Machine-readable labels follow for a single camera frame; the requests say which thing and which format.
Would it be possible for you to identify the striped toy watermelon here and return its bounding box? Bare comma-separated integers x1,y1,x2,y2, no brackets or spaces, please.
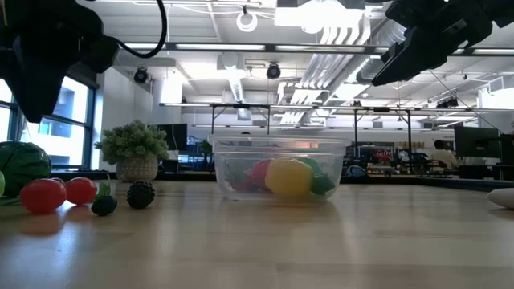
0,140,52,197

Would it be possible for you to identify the blue round object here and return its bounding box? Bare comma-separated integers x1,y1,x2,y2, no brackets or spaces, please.
345,164,368,179

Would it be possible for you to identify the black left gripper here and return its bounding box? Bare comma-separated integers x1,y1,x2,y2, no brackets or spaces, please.
0,0,120,124

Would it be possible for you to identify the white hanging cable coil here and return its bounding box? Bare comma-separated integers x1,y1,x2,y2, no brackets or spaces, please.
235,6,259,33

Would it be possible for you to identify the clear plastic tupperware container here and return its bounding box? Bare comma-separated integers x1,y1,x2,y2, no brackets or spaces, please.
207,134,352,202

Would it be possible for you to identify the dark green toy vegetable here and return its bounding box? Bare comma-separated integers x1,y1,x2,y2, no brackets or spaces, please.
296,156,323,177

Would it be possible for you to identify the black background monitor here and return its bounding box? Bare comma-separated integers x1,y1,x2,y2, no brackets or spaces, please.
156,123,189,152
454,125,501,159

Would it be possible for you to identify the black toy blackberry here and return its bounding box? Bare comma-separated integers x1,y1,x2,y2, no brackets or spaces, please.
126,179,157,210

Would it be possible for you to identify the red toy fruit with leaf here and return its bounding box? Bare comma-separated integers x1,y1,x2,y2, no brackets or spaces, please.
65,174,112,206

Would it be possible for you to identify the dark toy blueberry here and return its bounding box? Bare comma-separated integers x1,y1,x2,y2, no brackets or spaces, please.
90,194,119,217

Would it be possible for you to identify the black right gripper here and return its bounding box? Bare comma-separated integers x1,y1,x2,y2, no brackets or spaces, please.
371,0,514,88

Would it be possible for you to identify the person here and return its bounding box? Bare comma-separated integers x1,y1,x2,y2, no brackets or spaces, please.
429,139,459,170

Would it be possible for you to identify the red toy strawberry with leaves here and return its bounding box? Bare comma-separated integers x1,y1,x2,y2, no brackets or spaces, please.
227,162,258,193

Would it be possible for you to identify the large glass window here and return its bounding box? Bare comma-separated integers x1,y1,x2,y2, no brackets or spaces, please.
0,75,99,169

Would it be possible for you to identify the green potted plant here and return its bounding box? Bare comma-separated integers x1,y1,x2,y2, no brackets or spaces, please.
94,119,170,184

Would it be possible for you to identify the beige folded cloth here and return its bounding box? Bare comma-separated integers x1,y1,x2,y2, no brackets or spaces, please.
486,187,514,210

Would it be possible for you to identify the red toy tomato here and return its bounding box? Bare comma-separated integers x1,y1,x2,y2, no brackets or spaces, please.
245,158,275,189

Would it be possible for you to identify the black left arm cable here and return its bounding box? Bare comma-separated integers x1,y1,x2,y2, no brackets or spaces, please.
115,0,168,59

